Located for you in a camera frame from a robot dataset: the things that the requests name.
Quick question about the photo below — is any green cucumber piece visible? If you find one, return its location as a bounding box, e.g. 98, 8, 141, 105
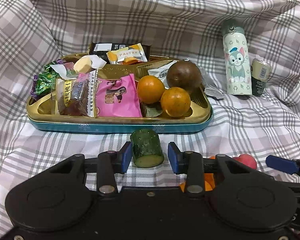
130, 129, 164, 168

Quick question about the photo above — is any orange fruit under gripper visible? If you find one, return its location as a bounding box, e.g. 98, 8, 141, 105
179, 156, 215, 192

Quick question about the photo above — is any red apple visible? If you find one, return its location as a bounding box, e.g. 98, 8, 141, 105
233, 154, 257, 170

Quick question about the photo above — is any orange mandarin right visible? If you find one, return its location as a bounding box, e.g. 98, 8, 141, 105
160, 87, 191, 118

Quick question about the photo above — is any orange mandarin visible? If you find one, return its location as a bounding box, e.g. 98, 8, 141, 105
160, 87, 191, 118
137, 75, 165, 104

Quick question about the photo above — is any pink snack packet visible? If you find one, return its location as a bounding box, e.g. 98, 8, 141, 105
78, 73, 143, 118

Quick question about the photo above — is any gold and teal tin tray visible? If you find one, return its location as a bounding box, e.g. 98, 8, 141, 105
26, 54, 213, 134

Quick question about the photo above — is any clear brown date snack packet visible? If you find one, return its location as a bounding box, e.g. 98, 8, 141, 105
55, 70, 98, 118

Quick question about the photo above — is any silver foil wrapper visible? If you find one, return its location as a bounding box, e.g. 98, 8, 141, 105
199, 67, 225, 100

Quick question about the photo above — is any orange mandarin left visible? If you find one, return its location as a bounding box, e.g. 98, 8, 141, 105
137, 75, 165, 104

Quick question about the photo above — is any brown round passion fruit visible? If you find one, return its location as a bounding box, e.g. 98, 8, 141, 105
166, 60, 202, 94

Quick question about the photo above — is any white snack packet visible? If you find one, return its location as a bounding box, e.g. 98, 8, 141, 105
148, 60, 177, 89

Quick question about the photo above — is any white wrapped yellow cake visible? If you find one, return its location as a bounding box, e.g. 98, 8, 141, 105
50, 55, 106, 80

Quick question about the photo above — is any green foil candy wrapper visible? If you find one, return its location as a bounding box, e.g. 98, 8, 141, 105
30, 59, 66, 100

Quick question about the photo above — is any small green can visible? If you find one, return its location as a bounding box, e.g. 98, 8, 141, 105
251, 58, 271, 96

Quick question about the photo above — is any yellow pastry packet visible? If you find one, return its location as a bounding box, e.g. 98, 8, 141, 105
107, 43, 148, 65

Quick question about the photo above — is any black snack packet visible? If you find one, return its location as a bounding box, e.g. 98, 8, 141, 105
88, 42, 152, 61

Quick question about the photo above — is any cat print thermos bottle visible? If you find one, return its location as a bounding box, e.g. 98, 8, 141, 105
221, 19, 252, 96

